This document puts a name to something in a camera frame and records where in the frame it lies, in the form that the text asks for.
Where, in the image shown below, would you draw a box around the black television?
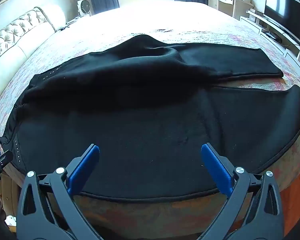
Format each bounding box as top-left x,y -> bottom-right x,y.
264,0 -> 300,49

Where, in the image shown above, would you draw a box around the black pants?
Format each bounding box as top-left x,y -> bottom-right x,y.
0,34 -> 300,203

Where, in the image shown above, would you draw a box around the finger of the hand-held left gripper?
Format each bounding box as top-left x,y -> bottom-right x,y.
0,149 -> 14,188

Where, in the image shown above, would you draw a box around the black set-top box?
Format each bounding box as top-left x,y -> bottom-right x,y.
265,31 -> 282,40

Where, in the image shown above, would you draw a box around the cream tufted headboard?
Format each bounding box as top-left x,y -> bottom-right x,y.
0,5 -> 67,110

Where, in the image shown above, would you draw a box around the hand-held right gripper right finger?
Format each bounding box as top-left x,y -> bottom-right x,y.
201,143 -> 283,240

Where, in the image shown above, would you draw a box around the cream dressing table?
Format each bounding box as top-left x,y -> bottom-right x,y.
206,0 -> 254,20

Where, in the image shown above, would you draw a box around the white fan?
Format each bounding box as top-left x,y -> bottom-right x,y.
76,0 -> 92,18

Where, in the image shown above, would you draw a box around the white television stand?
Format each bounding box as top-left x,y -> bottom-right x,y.
240,9 -> 300,63

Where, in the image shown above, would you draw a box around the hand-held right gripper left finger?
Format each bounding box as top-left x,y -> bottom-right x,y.
16,144 -> 108,240

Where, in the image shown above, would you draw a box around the floral bed blanket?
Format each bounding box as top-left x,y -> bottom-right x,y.
0,0 -> 300,205

